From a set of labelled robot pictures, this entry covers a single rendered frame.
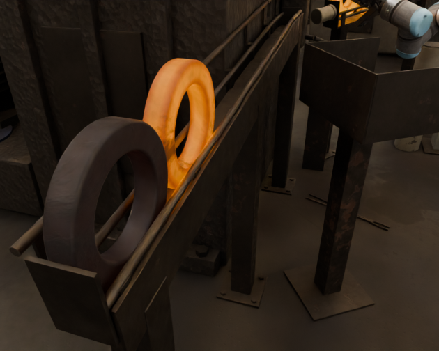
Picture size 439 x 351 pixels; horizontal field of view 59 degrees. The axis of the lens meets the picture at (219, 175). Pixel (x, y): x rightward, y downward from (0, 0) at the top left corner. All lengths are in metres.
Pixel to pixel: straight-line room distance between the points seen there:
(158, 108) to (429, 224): 1.34
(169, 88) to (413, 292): 1.06
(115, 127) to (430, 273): 1.23
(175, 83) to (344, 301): 0.92
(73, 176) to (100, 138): 0.04
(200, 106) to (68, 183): 0.31
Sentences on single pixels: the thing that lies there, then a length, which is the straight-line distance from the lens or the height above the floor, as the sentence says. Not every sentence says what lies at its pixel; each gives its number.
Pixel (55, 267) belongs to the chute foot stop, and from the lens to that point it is 0.38.
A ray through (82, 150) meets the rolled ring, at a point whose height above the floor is 0.76.
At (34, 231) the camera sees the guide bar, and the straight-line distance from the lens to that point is 0.42.
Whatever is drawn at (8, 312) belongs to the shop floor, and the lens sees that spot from 1.34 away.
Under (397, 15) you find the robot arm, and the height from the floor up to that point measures 0.69.
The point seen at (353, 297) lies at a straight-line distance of 1.27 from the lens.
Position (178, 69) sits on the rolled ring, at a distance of 0.51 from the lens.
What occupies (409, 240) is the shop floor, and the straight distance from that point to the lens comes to 1.56.
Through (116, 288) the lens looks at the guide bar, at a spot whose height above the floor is 0.63.
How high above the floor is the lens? 0.92
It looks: 31 degrees down
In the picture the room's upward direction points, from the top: straight up
